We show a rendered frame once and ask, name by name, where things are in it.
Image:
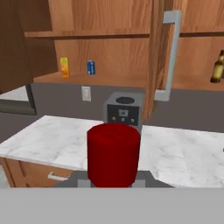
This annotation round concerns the open wooden wall cabinet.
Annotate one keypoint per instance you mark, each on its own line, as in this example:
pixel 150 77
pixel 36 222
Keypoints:
pixel 195 58
pixel 110 55

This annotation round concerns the dark brown cabinet door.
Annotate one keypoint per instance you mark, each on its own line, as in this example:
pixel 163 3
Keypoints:
pixel 17 43

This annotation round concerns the wooden drawer front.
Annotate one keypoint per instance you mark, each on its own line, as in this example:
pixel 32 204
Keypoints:
pixel 32 172

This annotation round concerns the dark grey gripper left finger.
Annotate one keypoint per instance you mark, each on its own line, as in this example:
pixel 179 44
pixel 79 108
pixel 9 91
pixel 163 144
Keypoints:
pixel 73 180

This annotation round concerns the blue drink can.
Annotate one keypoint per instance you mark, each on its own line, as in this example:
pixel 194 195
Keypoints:
pixel 91 67

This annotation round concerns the red can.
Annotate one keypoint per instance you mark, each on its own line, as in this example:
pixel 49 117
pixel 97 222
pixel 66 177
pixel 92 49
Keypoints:
pixel 113 154

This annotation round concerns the brown beer bottle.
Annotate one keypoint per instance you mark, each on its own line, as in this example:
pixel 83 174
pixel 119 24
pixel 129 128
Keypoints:
pixel 218 68

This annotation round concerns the yellow orange juice carton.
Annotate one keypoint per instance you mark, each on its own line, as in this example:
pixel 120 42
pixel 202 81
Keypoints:
pixel 64 67

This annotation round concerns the light wooden cabinet door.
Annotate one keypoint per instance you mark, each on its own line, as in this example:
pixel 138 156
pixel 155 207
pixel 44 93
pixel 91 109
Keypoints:
pixel 154 58

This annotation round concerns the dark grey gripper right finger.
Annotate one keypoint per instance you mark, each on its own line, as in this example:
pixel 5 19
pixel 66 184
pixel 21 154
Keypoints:
pixel 148 180

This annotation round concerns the dark grey framed panel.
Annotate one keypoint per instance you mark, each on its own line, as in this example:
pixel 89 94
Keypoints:
pixel 17 110

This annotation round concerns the white wall socket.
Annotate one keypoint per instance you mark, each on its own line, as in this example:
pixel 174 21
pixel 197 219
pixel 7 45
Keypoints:
pixel 86 93

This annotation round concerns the grey box-shaped small appliance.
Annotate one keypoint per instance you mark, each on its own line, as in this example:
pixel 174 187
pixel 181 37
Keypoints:
pixel 124 112

